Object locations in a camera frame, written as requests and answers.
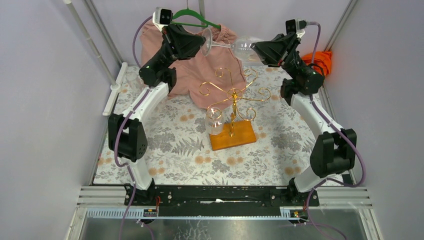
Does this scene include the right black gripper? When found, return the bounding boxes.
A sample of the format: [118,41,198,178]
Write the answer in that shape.
[249,32,306,81]

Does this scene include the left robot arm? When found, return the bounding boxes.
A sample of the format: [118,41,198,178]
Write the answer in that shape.
[108,23,207,206]

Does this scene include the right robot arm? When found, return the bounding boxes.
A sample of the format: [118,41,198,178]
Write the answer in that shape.
[250,32,357,206]

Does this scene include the gold wine glass rack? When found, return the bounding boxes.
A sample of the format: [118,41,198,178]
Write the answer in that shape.
[199,67,272,137]

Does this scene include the wooden rack base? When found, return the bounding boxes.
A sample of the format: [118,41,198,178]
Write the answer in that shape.
[209,121,257,151]

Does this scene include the green clothes hanger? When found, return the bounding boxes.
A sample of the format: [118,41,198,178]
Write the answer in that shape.
[171,1,222,30]

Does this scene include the orange cloth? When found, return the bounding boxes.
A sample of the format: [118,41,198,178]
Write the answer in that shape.
[313,51,333,76]

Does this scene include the pink shorts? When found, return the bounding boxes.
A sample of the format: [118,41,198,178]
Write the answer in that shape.
[139,20,247,109]

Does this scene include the floral table cloth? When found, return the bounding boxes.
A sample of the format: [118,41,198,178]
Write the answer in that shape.
[92,64,345,187]

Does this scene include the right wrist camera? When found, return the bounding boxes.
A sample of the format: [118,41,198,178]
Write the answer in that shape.
[285,18,308,38]

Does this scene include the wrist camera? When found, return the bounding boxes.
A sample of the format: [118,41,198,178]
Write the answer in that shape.
[152,7,173,32]
[285,18,308,38]

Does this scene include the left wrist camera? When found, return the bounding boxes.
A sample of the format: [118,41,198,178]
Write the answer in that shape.
[152,7,173,32]

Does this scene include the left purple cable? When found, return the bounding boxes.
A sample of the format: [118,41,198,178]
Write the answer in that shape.
[113,14,157,240]

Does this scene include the purple cable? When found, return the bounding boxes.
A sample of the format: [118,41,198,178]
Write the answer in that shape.
[113,14,157,240]
[303,21,367,240]

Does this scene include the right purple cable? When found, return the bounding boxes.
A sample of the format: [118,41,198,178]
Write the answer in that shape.
[303,21,367,240]

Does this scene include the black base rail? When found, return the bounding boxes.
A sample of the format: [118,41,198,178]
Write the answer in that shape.
[124,183,320,217]

